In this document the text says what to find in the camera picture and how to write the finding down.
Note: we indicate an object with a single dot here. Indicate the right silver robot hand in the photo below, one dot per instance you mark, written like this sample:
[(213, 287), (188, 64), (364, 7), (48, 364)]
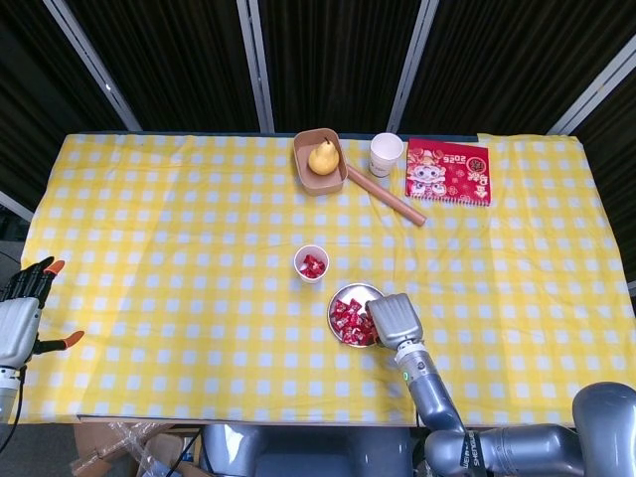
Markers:
[(397, 320)]

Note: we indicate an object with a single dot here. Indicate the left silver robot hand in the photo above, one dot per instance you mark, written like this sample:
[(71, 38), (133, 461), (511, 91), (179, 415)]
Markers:
[(17, 328)]

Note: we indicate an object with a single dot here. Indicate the round silver metal plate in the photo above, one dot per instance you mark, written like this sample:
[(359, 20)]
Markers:
[(355, 293)]

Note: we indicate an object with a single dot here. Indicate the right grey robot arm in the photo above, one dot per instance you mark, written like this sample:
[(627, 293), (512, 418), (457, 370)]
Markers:
[(432, 397)]

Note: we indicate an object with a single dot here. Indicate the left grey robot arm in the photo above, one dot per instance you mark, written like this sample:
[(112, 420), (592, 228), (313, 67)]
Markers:
[(6, 397)]

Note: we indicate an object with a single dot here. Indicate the single white paper cup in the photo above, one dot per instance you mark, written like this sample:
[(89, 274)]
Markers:
[(304, 275)]

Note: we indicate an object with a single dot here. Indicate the wooden rolling pin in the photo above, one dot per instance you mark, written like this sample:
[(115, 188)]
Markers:
[(387, 196)]

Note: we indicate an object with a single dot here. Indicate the brown cardboard box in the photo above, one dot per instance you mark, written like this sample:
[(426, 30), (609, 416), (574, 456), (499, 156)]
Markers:
[(87, 439)]

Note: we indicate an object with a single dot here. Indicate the clear plastic wrap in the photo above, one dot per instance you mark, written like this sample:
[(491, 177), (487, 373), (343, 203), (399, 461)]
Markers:
[(124, 432)]

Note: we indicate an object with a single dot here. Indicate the red spiral calendar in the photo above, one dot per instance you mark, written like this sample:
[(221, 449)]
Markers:
[(447, 174)]

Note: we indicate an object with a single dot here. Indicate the tan square bowl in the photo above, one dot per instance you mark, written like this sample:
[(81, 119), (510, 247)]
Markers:
[(318, 186)]

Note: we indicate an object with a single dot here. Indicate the yellow white checked tablecloth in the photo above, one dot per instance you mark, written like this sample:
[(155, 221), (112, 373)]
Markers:
[(174, 298)]

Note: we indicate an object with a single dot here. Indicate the grey robot torso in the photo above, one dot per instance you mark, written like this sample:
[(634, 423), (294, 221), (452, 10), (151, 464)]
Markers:
[(298, 452)]

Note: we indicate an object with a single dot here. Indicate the stack of white paper cups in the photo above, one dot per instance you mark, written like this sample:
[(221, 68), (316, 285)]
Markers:
[(385, 149)]

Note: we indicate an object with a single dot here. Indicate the yellow pear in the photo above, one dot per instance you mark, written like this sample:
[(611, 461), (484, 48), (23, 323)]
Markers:
[(324, 161)]

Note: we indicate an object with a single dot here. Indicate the wooden table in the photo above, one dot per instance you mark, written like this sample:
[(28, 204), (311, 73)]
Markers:
[(223, 421)]

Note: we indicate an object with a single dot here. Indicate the black ribbed partition panel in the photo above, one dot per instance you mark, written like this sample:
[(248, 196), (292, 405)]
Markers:
[(30, 99), (616, 149), (512, 59), (333, 59), (184, 59)]

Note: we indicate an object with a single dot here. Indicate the white metal partition post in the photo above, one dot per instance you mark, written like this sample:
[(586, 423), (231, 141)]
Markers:
[(411, 64), (257, 64), (15, 205), (94, 64), (596, 93)]

